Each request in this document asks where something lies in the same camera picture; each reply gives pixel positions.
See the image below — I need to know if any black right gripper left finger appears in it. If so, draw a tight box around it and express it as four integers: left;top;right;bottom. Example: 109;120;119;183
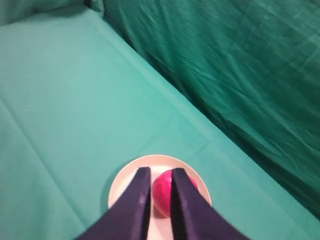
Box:
77;167;151;240

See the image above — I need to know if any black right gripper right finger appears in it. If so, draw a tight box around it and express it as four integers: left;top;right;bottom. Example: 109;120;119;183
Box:
170;168;248;240

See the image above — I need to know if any red apple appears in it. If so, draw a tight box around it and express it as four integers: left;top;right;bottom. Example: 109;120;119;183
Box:
151;167;202;219

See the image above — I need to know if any yellow plate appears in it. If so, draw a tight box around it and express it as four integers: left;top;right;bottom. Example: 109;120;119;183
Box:
108;154;212;240

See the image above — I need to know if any green table cloth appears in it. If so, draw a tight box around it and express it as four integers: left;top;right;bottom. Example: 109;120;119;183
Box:
0;6;320;240

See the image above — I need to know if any green backdrop cloth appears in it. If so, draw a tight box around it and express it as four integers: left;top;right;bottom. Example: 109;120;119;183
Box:
0;0;320;218

